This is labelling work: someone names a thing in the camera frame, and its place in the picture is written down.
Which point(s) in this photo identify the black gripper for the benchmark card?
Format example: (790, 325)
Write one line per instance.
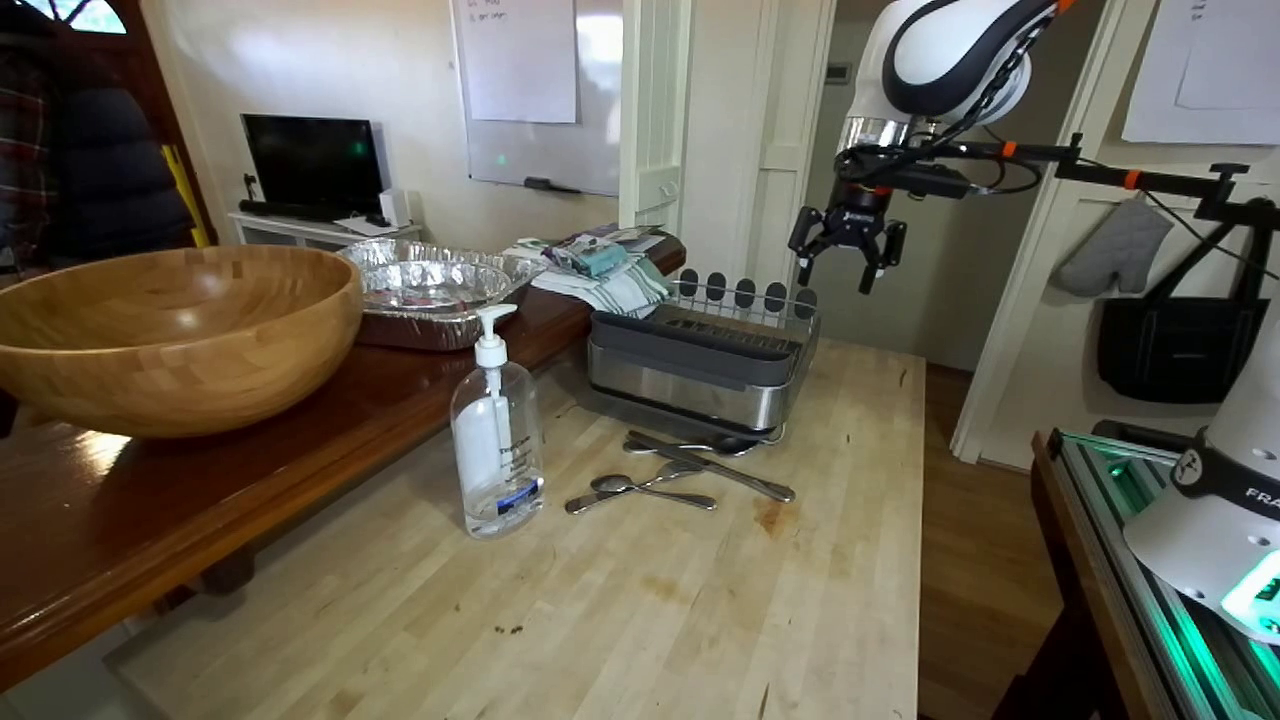
(852, 215)

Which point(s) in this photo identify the steel and grey plate rack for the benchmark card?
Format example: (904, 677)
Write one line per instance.
(692, 367)

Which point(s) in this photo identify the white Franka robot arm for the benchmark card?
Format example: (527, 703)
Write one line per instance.
(954, 61)

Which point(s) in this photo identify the striped kitchen towel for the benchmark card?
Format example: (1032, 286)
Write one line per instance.
(627, 286)

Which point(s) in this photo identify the teal packet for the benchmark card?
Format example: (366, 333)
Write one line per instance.
(601, 263)

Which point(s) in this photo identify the metal utensils on table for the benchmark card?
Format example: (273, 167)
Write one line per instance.
(747, 476)

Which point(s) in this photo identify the metal fork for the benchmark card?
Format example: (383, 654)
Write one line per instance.
(685, 460)

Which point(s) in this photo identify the grey oven mitt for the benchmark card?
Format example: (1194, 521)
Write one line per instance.
(1115, 245)

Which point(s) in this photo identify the metal spoon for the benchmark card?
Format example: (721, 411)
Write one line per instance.
(615, 484)

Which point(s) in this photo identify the black hanging bag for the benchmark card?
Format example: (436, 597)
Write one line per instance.
(1180, 344)

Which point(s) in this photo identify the white paper sheet on whiteboard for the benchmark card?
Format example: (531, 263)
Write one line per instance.
(517, 61)

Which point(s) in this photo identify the green lit robot stand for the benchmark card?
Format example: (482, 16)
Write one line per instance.
(1107, 535)

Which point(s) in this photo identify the clear pump sanitizer bottle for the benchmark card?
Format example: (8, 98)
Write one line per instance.
(496, 455)

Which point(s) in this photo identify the black computer monitor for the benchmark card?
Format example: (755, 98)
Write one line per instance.
(314, 167)

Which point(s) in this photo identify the white desk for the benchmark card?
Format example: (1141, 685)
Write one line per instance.
(301, 230)

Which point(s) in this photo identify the yellow stick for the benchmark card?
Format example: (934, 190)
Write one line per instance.
(191, 201)

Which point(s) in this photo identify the large wooden bowl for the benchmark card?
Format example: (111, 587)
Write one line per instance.
(175, 340)

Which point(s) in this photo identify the person in dark vest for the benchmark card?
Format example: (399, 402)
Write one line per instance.
(93, 162)

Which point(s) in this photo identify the brown wooden table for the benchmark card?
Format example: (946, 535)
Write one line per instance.
(104, 535)

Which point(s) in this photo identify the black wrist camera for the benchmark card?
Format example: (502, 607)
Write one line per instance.
(922, 173)

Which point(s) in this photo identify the black camera boom stand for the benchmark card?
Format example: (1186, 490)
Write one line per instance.
(1107, 171)

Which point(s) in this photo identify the wall whiteboard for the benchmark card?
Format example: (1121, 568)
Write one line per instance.
(593, 134)

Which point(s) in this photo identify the white wall poster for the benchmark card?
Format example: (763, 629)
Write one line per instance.
(1200, 72)

